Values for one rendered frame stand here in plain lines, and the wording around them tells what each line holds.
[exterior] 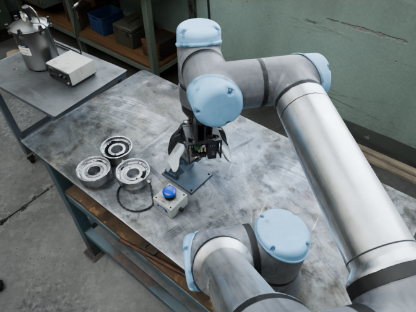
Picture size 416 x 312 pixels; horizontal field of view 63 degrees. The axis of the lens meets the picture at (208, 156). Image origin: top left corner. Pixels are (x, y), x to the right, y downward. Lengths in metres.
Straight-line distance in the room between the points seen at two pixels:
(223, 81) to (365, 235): 0.26
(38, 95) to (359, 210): 1.58
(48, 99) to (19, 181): 0.81
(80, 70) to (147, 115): 0.55
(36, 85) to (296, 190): 1.33
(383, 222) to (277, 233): 0.34
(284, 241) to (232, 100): 0.33
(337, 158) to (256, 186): 0.65
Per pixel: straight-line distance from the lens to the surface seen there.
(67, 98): 1.71
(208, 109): 0.48
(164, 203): 0.96
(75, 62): 1.80
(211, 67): 0.51
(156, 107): 1.35
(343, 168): 0.42
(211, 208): 1.00
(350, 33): 2.27
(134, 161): 1.10
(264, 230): 0.70
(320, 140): 0.44
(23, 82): 1.92
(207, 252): 0.64
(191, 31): 0.57
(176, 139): 0.73
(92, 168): 1.13
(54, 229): 2.08
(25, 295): 1.94
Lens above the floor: 1.62
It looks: 46 degrees down
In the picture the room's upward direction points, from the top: straight up
